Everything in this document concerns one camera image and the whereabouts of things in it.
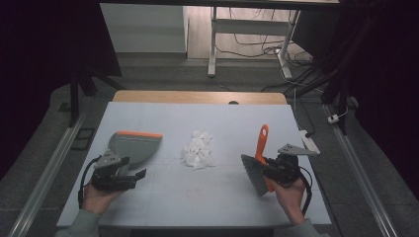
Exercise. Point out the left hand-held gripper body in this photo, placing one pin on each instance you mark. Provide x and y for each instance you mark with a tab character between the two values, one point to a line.
108	179

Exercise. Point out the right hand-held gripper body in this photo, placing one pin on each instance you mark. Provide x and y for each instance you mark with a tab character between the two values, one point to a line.
286	169

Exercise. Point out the person's left hand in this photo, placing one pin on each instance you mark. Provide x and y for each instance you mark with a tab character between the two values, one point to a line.
97	199

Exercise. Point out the person's right hand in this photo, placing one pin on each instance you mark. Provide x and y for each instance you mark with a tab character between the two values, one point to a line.
291	200

